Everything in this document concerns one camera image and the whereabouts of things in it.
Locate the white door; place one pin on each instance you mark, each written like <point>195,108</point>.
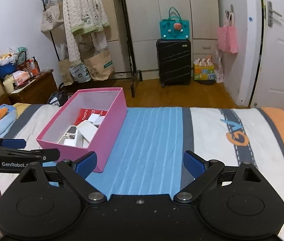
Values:
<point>279,45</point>

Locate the teal handbag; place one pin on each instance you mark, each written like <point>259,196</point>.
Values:
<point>174,27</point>

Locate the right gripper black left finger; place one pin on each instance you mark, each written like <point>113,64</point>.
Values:
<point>74,174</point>

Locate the black clothes rack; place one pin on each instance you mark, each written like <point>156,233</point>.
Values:
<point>118,42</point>

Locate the colourful tissue pack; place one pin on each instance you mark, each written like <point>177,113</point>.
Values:
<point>204,69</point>

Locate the black suitcase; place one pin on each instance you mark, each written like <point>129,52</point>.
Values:
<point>174,61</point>

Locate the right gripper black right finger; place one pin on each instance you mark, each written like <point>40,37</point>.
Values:
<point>204,173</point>

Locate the pink storage box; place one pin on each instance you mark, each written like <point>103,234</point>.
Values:
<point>110,99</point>

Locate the black bag on floor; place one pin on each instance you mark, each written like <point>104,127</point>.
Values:
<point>58,98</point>

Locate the canvas tote bag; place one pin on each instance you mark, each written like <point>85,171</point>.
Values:
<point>51,16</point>

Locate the wooden nightstand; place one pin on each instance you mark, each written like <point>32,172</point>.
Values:
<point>37,91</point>

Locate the red paper bag with glasses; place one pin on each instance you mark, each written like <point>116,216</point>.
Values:
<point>84,114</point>

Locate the white wardrobe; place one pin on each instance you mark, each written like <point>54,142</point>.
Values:
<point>203,39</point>

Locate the white grey-screen remote control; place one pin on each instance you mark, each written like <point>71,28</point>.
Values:
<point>69,138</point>

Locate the patterned plastic bag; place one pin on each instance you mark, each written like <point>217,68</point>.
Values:
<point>80,73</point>

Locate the brown paper bag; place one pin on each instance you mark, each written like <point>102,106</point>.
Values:
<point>100,66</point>

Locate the white charger cube in box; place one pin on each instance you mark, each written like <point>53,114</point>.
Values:
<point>93,117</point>

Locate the pink hanging bag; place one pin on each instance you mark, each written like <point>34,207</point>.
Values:
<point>227,34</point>

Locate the striped bed blanket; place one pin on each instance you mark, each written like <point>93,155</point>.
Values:
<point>145,171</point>

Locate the cream knitted cardigan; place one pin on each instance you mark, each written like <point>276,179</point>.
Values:
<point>84,17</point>

